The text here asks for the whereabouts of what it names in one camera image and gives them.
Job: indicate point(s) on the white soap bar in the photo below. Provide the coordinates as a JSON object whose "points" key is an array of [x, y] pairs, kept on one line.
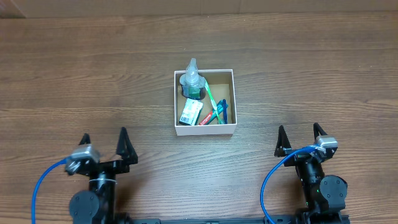
{"points": [[191, 112]]}

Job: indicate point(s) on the open cardboard box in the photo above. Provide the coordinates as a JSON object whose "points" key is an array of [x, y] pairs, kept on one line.
{"points": [[221, 82]]}

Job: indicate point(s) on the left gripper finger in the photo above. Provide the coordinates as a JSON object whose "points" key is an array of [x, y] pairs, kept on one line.
{"points": [[85, 139], [125, 148]]}

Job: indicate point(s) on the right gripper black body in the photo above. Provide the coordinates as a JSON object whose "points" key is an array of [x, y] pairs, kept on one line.
{"points": [[302, 157]]}

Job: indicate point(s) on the clear pump bottle blue liquid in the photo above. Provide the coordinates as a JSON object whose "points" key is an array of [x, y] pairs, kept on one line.
{"points": [[192, 83]]}

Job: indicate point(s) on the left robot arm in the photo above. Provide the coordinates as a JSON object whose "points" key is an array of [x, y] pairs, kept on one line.
{"points": [[97, 204]]}

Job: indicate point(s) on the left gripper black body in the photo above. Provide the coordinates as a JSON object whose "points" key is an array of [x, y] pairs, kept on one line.
{"points": [[107, 167]]}

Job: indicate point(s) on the blue disposable razor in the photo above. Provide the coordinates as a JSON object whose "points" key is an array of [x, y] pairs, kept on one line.
{"points": [[225, 114]]}

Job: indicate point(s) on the green white toothbrush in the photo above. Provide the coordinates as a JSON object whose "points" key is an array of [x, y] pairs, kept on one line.
{"points": [[213, 103]]}

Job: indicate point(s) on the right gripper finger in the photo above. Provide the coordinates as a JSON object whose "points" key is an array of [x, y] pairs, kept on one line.
{"points": [[283, 147], [318, 131]]}

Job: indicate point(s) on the green Colgate toothpaste tube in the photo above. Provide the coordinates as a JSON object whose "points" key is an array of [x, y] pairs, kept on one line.
{"points": [[211, 115]]}

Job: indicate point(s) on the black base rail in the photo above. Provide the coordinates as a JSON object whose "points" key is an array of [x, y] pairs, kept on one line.
{"points": [[280, 219]]}

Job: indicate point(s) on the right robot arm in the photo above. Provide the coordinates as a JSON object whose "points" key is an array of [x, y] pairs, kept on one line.
{"points": [[324, 194]]}

